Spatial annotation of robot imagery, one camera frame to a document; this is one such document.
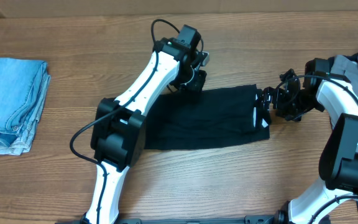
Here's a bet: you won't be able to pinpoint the black shorts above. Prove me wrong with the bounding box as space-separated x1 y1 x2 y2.
145 85 270 151

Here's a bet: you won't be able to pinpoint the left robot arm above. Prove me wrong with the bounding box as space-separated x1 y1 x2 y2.
80 25 209 223

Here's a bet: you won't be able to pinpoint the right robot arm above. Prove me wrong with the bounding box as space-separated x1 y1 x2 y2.
245 58 358 223

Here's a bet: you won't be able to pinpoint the folded light blue jeans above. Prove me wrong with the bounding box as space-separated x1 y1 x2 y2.
0 57 51 156

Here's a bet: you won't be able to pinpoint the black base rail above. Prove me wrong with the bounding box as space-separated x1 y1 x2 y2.
54 214 331 224

